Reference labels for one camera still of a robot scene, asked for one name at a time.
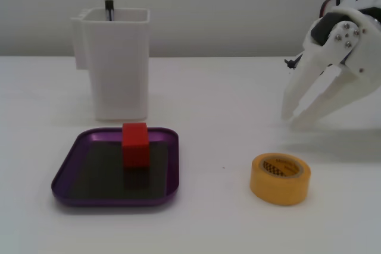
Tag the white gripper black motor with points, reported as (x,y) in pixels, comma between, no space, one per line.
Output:
(342,36)

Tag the yellow tape roll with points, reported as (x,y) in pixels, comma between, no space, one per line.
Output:
(278,187)

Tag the white plastic box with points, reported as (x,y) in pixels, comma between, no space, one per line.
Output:
(120,72)

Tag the red block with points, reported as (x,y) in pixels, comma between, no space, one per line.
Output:
(135,150)

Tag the purple metal tray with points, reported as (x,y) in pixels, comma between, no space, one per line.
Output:
(98,173)

